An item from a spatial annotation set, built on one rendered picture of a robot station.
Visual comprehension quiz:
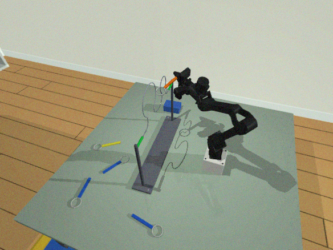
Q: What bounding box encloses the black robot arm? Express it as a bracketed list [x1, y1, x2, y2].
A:
[174, 76, 258, 160]

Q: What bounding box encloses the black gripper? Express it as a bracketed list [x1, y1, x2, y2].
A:
[173, 67, 196, 95]

